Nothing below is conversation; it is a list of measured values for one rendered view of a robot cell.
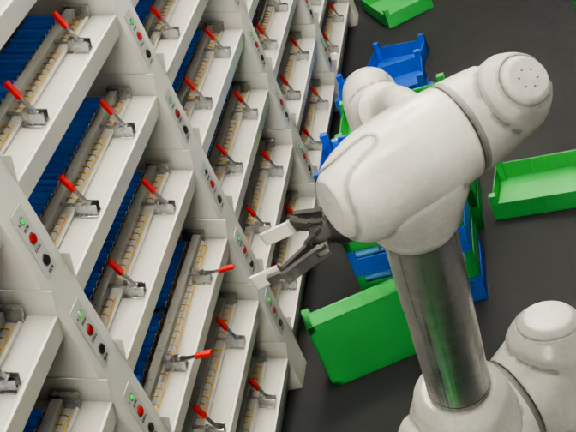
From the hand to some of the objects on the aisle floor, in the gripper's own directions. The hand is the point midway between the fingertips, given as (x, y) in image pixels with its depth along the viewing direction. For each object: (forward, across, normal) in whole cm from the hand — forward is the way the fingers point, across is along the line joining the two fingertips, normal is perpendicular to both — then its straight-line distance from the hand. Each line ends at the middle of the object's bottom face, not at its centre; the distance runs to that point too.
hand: (262, 259), depth 203 cm
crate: (-1, +60, -64) cm, 87 cm away
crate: (-35, +91, -71) cm, 120 cm away
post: (+41, -35, -55) cm, 77 cm away
